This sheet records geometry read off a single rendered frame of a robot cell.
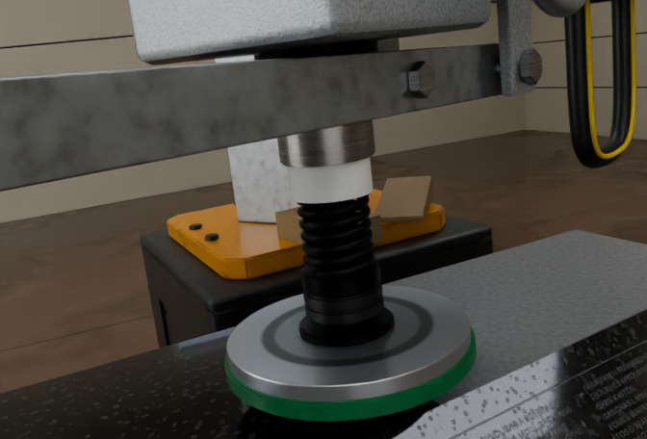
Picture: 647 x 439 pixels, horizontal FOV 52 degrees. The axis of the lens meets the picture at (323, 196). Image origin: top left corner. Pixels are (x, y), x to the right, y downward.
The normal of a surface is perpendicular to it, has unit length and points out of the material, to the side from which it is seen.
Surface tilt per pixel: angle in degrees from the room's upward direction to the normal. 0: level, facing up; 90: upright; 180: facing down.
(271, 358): 0
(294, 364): 0
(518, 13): 90
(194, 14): 90
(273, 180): 90
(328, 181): 90
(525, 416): 45
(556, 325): 0
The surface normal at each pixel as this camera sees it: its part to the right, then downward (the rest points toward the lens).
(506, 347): -0.11, -0.97
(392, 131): 0.38, 0.15
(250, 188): -0.55, 0.23
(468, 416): 0.29, -0.61
